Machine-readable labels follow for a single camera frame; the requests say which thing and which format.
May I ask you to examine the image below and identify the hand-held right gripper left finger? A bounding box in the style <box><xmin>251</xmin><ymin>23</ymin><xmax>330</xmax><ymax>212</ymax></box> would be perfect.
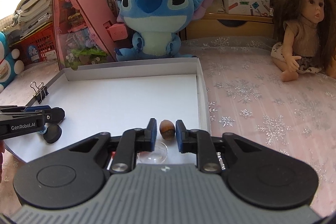
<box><xmin>67</xmin><ymin>118</ymin><xmax>158</xmax><ymax>174</ymax></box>

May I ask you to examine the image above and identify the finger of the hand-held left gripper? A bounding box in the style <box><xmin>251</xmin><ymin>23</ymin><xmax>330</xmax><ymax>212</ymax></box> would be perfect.
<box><xmin>0</xmin><ymin>105</ymin><xmax>51</xmax><ymax>114</ymax></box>
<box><xmin>43</xmin><ymin>108</ymin><xmax>66</xmax><ymax>124</ymax></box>

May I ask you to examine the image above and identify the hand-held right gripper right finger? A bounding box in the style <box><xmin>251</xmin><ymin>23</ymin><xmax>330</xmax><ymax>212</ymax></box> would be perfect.
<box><xmin>175</xmin><ymin>120</ymin><xmax>267</xmax><ymax>172</ymax></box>

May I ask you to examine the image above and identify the brown acorn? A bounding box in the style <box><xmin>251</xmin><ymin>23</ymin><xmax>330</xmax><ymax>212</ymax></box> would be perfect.
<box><xmin>159</xmin><ymin>119</ymin><xmax>175</xmax><ymax>140</ymax></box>

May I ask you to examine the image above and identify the clear plastic dome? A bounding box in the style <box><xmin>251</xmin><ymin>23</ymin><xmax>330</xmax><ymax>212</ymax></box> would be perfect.
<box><xmin>136</xmin><ymin>142</ymin><xmax>168</xmax><ymax>164</ymax></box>

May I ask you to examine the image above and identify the black round puck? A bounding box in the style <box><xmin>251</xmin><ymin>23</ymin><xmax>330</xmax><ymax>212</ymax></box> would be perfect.
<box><xmin>43</xmin><ymin>124</ymin><xmax>63</xmax><ymax>144</ymax></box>

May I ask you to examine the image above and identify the white cardboard box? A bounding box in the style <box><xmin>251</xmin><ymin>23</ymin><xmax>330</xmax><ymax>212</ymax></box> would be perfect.
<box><xmin>4</xmin><ymin>57</ymin><xmax>212</xmax><ymax>164</ymax></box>

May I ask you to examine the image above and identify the small black binder clip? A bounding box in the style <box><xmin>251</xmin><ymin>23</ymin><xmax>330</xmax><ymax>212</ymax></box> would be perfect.
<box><xmin>30</xmin><ymin>81</ymin><xmax>49</xmax><ymax>104</ymax></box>

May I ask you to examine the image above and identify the blue robot cat plush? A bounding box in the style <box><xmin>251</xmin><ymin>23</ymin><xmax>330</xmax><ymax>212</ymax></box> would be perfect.
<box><xmin>0</xmin><ymin>31</ymin><xmax>25</xmax><ymax>93</ymax></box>

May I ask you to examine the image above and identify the red plastic crate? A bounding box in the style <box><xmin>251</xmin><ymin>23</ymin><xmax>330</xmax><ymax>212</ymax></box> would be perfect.
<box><xmin>9</xmin><ymin>22</ymin><xmax>58</xmax><ymax>67</ymax></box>

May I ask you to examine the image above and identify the pink triangular dollhouse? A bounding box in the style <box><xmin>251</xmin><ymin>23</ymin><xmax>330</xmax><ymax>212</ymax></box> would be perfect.
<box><xmin>52</xmin><ymin>0</ymin><xmax>129</xmax><ymax>71</ymax></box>

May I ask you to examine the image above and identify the pink snowflake tablecloth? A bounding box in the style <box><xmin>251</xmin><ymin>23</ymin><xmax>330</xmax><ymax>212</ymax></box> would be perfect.
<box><xmin>0</xmin><ymin>36</ymin><xmax>336</xmax><ymax>188</ymax></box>

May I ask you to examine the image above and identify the wooden drawer box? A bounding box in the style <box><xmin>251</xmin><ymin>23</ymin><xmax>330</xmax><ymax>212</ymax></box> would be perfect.
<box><xmin>181</xmin><ymin>13</ymin><xmax>275</xmax><ymax>41</ymax></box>

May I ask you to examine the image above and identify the blue alien plush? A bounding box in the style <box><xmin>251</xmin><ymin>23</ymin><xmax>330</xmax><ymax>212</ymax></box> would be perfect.
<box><xmin>114</xmin><ymin>0</ymin><xmax>214</xmax><ymax>62</ymax></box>

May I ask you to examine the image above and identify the brown-haired doll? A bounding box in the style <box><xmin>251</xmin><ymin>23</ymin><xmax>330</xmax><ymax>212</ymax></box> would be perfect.
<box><xmin>270</xmin><ymin>0</ymin><xmax>336</xmax><ymax>82</ymax></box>

